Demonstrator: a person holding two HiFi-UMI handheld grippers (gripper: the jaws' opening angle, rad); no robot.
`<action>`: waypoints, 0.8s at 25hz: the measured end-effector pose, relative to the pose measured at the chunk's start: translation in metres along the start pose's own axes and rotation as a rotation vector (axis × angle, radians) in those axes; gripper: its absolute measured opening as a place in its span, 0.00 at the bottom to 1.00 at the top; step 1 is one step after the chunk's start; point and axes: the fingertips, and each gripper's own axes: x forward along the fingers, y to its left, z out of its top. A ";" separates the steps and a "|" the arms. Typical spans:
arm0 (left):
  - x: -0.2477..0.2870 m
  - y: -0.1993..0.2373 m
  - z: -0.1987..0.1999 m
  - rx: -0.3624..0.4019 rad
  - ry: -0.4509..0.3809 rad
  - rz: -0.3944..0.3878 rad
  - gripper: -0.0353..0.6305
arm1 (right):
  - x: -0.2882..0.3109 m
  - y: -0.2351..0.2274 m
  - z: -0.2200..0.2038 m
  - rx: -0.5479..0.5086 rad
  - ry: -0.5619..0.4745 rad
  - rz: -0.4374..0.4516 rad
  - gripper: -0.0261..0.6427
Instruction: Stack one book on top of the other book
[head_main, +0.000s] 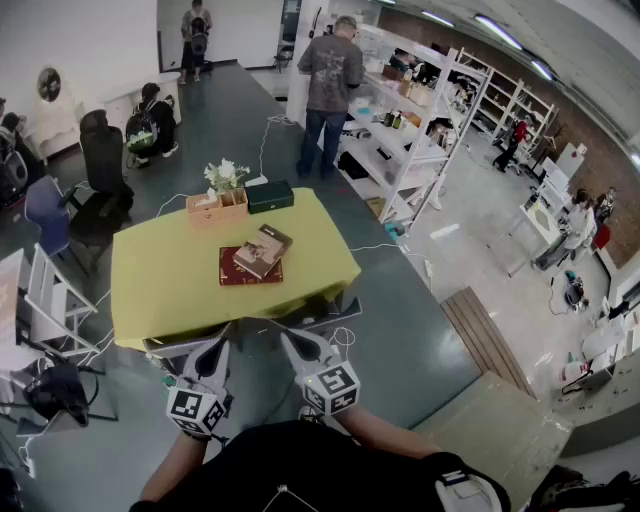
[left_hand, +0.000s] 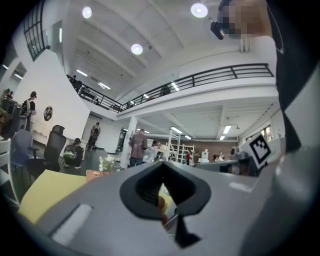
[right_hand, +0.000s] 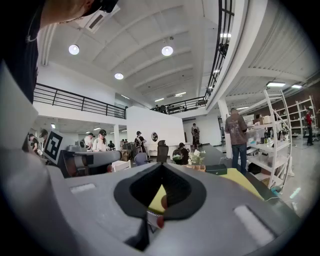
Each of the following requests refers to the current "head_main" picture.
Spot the beige flat board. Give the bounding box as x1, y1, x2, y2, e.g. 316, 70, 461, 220
412, 372, 576, 512

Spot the black bag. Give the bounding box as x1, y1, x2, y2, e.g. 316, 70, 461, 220
22, 362, 92, 426

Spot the low white dresser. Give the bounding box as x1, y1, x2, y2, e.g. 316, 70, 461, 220
99, 72, 181, 121

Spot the pink table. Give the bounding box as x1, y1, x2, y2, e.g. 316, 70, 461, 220
0, 248, 26, 346

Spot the wicker tissue basket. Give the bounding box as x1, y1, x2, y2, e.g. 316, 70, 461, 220
185, 187, 250, 230

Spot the white folding chair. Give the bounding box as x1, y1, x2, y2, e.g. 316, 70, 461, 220
23, 243, 101, 357

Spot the black office chair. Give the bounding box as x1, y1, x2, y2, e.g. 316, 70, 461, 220
59, 108, 136, 261

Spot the white flower bouquet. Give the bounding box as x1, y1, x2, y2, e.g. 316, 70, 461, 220
203, 158, 251, 195

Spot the white tote bag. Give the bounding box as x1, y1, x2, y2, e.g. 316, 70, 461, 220
559, 357, 609, 397

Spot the yellow tablecloth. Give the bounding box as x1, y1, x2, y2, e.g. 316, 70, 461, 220
110, 187, 362, 351

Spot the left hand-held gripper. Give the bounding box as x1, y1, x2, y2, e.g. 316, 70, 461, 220
165, 337, 235, 442

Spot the person's left forearm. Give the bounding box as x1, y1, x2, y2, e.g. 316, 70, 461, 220
141, 433, 214, 507

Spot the person's black shirt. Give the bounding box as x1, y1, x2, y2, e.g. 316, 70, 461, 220
128, 419, 512, 512

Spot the person's right forearm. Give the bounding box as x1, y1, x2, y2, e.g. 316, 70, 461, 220
327, 407, 444, 459

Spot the blue plastic chair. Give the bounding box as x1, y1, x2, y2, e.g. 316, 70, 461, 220
24, 174, 76, 264

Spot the thin neck cord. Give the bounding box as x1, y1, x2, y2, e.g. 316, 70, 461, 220
259, 483, 321, 512

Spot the dark green box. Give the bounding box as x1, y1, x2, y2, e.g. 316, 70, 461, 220
244, 179, 295, 215

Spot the wooden slatted board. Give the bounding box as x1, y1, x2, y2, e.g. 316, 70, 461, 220
439, 285, 539, 401

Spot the brown photo-cover book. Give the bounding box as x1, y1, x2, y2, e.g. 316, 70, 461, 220
232, 223, 294, 280

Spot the white cabinet with round mirror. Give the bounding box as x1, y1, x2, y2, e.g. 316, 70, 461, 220
22, 64, 86, 161

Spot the navy metal-frame chair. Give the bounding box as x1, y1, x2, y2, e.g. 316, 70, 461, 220
14, 362, 119, 436

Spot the red gold-ornament book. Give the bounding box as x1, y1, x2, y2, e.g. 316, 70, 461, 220
218, 245, 285, 287

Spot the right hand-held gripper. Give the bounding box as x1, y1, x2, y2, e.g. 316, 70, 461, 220
278, 331, 362, 417

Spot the white shelving unit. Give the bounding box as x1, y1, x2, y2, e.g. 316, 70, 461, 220
339, 24, 494, 225

